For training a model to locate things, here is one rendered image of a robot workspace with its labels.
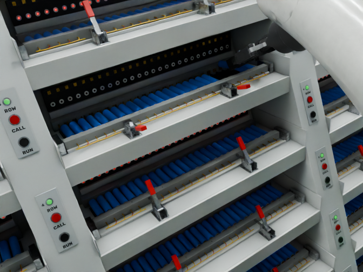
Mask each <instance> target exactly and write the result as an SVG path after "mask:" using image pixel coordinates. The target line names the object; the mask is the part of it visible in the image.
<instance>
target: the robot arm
mask: <svg viewBox="0 0 363 272"><path fill-rule="evenodd" d="M256 1H257V4H258V7H259V9H260V10H261V11H262V13H263V14H264V15H265V16H266V17H268V18H269V19H270V20H272V21H273V23H272V24H271V26H270V28H269V31H268V34H266V35H264V36H263V37H262V39H260V40H258V41H256V42H255V44H249V45H248V46H247V47H246V48H244V49H243V50H239V51H237V53H236V54H235V55H234V56H233V57H231V58H229V59H228V60H226V62H227V65H228V68H229V69H230V71H232V70H234V69H236V68H239V67H241V66H243V65H245V64H247V63H249V62H251V61H253V60H255V62H256V61H258V60H259V56H264V55H265V54H267V53H270V52H273V51H275V50H277V51H278V52H280V53H290V52H292V51H304V50H307V51H308V52H309V53H310V54H311V55H312V56H313V57H314V58H315V59H316V60H317V61H318V62H319V63H320V64H321V66H322V67H323V68H324V69H325V70H326V71H327V72H328V73H329V74H330V76H331V77H332V78H333V79H334V80H335V82H336V83H337V84H338V85H339V86H340V88H341V89H342V90H343V91H344V93H345V94H346V95H347V96H348V98H349V99H350V101H351V102H352V103H353V105H354V106H355V107H356V108H357V110H358V111H359V113H360V114H361V115H362V117H363V0H256Z"/></svg>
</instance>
